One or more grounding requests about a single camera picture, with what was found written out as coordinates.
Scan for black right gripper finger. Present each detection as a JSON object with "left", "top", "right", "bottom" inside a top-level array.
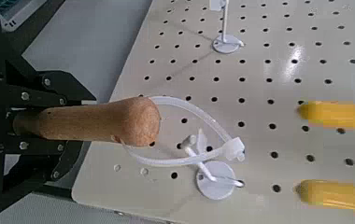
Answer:
[
  {"left": 2, "top": 133, "right": 85, "bottom": 191},
  {"left": 5, "top": 60, "right": 98, "bottom": 109}
]

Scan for wooden handle green trowel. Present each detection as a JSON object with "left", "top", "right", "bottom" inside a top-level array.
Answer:
[{"left": 11, "top": 96, "right": 162, "bottom": 147}]

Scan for white zip tie loop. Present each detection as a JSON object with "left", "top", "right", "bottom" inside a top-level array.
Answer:
[{"left": 121, "top": 95, "right": 247, "bottom": 168}]

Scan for dark blue plastic crate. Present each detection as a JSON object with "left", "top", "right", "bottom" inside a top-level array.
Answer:
[{"left": 0, "top": 0, "right": 49, "bottom": 33}]

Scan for white pegboard hook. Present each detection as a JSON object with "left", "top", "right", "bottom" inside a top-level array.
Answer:
[
  {"left": 208, "top": 0, "right": 246, "bottom": 55},
  {"left": 179, "top": 133, "right": 247, "bottom": 201}
]

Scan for beige perforated pegboard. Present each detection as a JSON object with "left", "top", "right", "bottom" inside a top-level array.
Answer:
[{"left": 71, "top": 0, "right": 355, "bottom": 224}]

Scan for yellow handled pliers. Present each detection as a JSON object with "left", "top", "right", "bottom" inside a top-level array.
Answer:
[{"left": 296, "top": 99, "right": 355, "bottom": 217}]

